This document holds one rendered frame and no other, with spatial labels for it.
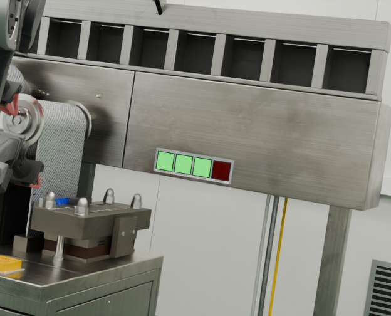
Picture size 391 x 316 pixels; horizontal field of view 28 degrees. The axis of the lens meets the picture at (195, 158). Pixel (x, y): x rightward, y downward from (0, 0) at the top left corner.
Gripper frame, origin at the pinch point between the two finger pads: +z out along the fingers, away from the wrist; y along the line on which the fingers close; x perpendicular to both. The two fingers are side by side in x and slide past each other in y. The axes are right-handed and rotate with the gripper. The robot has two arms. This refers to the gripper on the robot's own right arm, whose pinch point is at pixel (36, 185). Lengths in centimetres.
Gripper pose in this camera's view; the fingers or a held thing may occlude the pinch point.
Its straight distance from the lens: 220.7
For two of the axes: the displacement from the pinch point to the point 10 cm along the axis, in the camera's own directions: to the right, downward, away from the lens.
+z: 2.6, 4.9, 8.3
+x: 3.1, -8.6, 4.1
